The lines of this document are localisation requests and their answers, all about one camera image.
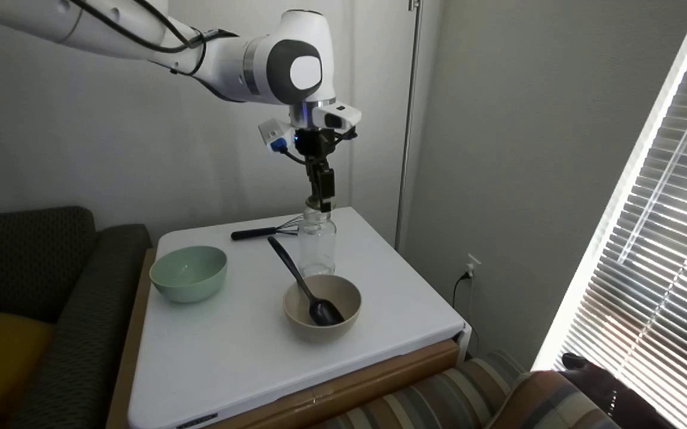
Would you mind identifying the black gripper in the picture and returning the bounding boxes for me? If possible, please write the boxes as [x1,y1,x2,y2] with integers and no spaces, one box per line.
[293,127,341,214]

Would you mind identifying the clear glass bottle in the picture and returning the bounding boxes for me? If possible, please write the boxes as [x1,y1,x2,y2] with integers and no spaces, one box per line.
[293,206,339,282]

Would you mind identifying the black spoon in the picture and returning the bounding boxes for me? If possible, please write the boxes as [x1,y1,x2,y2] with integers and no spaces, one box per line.
[268,236,349,330]

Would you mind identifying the beige bowl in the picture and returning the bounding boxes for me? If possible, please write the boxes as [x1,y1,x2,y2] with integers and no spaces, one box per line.
[283,274,363,346]

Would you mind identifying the green bowl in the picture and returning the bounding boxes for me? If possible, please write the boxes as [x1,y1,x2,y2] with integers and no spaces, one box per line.
[148,244,233,309]

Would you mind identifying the striped sofa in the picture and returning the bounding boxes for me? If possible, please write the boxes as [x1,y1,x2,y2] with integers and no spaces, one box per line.
[311,354,626,429]

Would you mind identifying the small black table strip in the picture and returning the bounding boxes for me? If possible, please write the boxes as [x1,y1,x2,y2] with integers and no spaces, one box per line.
[174,411,222,429]

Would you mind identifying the dark grey sofa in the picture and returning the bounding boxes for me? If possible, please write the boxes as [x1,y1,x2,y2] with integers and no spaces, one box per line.
[0,206,155,429]

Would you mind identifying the striped cushion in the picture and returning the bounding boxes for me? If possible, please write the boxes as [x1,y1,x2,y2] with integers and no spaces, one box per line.
[484,367,626,429]

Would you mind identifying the white window blinds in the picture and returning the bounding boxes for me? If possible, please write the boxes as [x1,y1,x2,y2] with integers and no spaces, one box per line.
[533,0,687,429]

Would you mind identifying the dark fuzzy object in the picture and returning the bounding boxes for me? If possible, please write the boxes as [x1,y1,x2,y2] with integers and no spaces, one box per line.
[561,354,676,429]

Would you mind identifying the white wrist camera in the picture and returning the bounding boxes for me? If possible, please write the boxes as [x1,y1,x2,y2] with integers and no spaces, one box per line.
[311,100,366,136]

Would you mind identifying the black wire whisk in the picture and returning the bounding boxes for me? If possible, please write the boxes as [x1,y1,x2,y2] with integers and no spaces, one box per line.
[229,214,307,244]

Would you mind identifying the thin vertical wall strip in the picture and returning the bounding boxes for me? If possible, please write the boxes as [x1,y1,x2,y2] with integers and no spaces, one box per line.
[394,0,423,254]

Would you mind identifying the white wall power outlet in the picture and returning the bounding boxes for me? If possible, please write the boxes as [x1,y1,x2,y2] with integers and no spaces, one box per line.
[460,254,484,285]

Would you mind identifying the black power cable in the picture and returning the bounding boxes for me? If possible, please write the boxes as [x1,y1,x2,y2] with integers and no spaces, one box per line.
[448,270,476,316]

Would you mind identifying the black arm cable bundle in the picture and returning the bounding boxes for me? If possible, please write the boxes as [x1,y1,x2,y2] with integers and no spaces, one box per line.
[69,0,242,80]

